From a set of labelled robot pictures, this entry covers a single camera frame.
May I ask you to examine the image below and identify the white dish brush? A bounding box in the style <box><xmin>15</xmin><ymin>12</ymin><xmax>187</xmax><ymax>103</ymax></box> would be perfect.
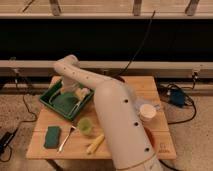
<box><xmin>69</xmin><ymin>99</ymin><xmax>84</xmax><ymax>114</ymax></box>

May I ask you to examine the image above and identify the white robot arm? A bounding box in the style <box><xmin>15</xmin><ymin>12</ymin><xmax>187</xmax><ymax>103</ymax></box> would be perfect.
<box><xmin>53</xmin><ymin>55</ymin><xmax>163</xmax><ymax>171</ymax></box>

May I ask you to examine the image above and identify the green plastic cup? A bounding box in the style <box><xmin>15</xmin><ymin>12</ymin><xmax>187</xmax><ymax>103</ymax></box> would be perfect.
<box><xmin>77</xmin><ymin>117</ymin><xmax>92</xmax><ymax>136</ymax></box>

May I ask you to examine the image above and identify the white paper cup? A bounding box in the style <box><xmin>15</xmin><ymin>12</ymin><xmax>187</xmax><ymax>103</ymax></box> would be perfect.
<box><xmin>139</xmin><ymin>104</ymin><xmax>156</xmax><ymax>122</ymax></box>

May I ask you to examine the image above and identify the green plastic tray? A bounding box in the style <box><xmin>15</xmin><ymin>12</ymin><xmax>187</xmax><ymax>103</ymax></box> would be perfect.
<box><xmin>39</xmin><ymin>80</ymin><xmax>94</xmax><ymax>121</ymax></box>

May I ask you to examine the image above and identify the metal fork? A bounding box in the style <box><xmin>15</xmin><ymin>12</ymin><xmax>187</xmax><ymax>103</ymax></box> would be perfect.
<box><xmin>57</xmin><ymin>126</ymin><xmax>76</xmax><ymax>153</ymax></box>

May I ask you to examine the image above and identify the green sponge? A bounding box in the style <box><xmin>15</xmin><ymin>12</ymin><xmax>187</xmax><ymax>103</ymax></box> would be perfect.
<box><xmin>44</xmin><ymin>126</ymin><xmax>61</xmax><ymax>149</ymax></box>

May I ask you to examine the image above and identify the orange plastic bowl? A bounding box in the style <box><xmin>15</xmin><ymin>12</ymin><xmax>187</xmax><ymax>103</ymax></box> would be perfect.
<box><xmin>145</xmin><ymin>127</ymin><xmax>155</xmax><ymax>147</ymax></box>

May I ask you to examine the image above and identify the black power adapter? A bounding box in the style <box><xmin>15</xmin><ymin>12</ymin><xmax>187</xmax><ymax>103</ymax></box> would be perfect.
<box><xmin>0</xmin><ymin>132</ymin><xmax>12</xmax><ymax>155</ymax></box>

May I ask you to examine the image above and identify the blue power box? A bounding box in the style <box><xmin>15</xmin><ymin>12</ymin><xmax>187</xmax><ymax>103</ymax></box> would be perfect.
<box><xmin>169</xmin><ymin>90</ymin><xmax>185</xmax><ymax>107</ymax></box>

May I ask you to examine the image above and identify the pale green curved handle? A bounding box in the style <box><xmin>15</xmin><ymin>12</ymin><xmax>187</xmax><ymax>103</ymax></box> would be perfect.
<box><xmin>49</xmin><ymin>89</ymin><xmax>61</xmax><ymax>105</ymax></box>

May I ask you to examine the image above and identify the black cable left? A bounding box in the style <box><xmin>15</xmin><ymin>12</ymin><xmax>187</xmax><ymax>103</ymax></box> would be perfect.
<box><xmin>0</xmin><ymin>74</ymin><xmax>39</xmax><ymax>163</ymax></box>

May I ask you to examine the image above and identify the black cable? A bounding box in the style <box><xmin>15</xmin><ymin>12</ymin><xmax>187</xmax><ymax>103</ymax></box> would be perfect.
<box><xmin>155</xmin><ymin>81</ymin><xmax>198</xmax><ymax>126</ymax></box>
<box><xmin>0</xmin><ymin>74</ymin><xmax>39</xmax><ymax>163</ymax></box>

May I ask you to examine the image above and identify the black cable right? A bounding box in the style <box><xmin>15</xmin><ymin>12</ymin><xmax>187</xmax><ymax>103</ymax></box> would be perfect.
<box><xmin>155</xmin><ymin>81</ymin><xmax>198</xmax><ymax>126</ymax></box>

